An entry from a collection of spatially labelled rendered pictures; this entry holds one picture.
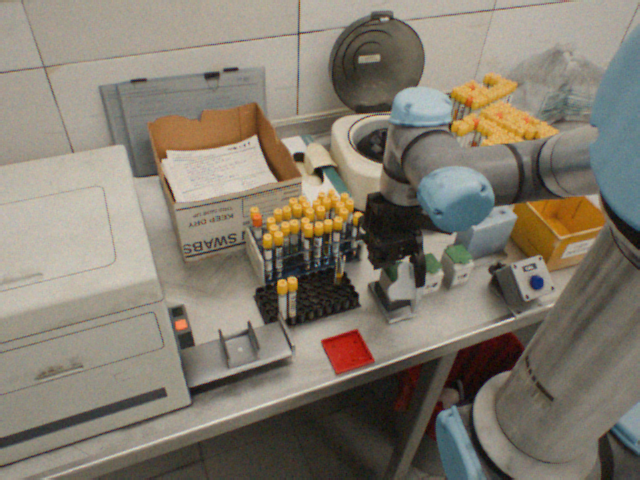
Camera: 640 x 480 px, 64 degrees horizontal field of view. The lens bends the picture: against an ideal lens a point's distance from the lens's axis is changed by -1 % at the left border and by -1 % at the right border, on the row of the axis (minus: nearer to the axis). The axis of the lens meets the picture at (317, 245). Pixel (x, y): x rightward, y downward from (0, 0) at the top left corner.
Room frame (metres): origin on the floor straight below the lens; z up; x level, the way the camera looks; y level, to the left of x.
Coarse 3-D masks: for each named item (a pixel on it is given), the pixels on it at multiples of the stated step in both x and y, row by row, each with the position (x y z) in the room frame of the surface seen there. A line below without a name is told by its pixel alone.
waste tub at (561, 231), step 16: (528, 208) 0.78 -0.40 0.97; (544, 208) 0.84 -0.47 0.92; (560, 208) 0.85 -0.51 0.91; (576, 208) 0.82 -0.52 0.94; (592, 208) 0.79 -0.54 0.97; (528, 224) 0.76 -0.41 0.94; (544, 224) 0.73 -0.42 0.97; (560, 224) 0.83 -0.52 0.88; (576, 224) 0.81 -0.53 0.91; (592, 224) 0.78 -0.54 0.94; (528, 240) 0.75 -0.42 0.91; (544, 240) 0.72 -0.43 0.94; (560, 240) 0.69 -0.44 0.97; (576, 240) 0.71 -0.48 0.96; (592, 240) 0.72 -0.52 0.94; (528, 256) 0.73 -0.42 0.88; (544, 256) 0.70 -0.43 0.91; (560, 256) 0.70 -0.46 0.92; (576, 256) 0.72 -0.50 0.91
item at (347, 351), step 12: (336, 336) 0.51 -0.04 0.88; (348, 336) 0.52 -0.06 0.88; (360, 336) 0.51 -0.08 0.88; (324, 348) 0.49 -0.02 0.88; (336, 348) 0.49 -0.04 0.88; (348, 348) 0.49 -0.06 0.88; (360, 348) 0.49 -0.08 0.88; (336, 360) 0.47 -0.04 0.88; (348, 360) 0.47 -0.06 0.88; (360, 360) 0.47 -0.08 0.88; (372, 360) 0.47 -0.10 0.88; (336, 372) 0.44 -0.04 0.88
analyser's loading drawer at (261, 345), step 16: (224, 336) 0.47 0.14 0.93; (240, 336) 0.48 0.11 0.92; (256, 336) 0.48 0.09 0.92; (272, 336) 0.48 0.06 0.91; (288, 336) 0.47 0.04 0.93; (192, 352) 0.44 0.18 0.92; (208, 352) 0.44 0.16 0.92; (224, 352) 0.44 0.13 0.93; (240, 352) 0.45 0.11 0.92; (256, 352) 0.44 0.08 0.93; (272, 352) 0.45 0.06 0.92; (288, 352) 0.45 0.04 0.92; (192, 368) 0.41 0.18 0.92; (208, 368) 0.42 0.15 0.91; (224, 368) 0.42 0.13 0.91; (240, 368) 0.42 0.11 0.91; (192, 384) 0.39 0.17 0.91
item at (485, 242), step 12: (492, 216) 0.74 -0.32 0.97; (504, 216) 0.74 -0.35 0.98; (516, 216) 0.74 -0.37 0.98; (468, 228) 0.71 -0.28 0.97; (480, 228) 0.70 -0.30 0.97; (492, 228) 0.72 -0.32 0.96; (504, 228) 0.73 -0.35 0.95; (456, 240) 0.73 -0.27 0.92; (468, 240) 0.70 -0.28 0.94; (480, 240) 0.71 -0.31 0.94; (492, 240) 0.72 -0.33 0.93; (504, 240) 0.74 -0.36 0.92; (468, 252) 0.70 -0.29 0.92; (480, 252) 0.72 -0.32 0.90; (492, 252) 0.73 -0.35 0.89; (504, 252) 0.74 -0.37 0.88; (480, 264) 0.70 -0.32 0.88
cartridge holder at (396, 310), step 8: (368, 288) 0.63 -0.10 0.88; (376, 288) 0.61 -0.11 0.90; (376, 296) 0.60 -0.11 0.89; (384, 296) 0.58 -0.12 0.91; (384, 304) 0.58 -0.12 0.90; (392, 304) 0.57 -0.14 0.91; (400, 304) 0.58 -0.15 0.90; (408, 304) 0.58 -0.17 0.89; (384, 312) 0.57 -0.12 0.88; (392, 312) 0.57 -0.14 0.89; (400, 312) 0.57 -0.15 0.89; (408, 312) 0.57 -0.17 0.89; (416, 312) 0.57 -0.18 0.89; (392, 320) 0.55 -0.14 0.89
